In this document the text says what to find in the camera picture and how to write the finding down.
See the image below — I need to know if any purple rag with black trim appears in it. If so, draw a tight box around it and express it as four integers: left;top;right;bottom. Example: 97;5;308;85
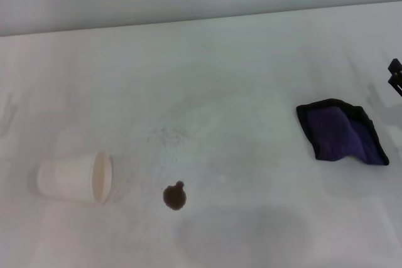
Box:
296;98;390;166

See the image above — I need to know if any white paper cup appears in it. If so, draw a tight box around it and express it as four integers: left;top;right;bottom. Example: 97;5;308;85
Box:
36;151;113;205

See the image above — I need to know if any black water stain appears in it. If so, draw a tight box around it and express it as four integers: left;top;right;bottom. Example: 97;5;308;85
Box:
162;180;187;211

